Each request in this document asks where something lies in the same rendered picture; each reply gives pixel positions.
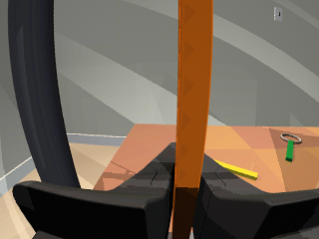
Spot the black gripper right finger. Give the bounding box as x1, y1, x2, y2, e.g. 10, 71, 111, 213
192, 153, 319, 239

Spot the white loop with green handle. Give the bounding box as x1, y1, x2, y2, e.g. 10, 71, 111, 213
280, 134, 302, 162

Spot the yellow handle with grey loop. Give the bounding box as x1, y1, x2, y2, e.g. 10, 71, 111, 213
215, 160, 258, 180

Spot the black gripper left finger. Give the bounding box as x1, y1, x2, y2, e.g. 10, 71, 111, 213
12, 142, 175, 239

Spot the orange long handle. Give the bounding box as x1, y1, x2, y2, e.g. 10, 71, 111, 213
171, 0, 214, 239

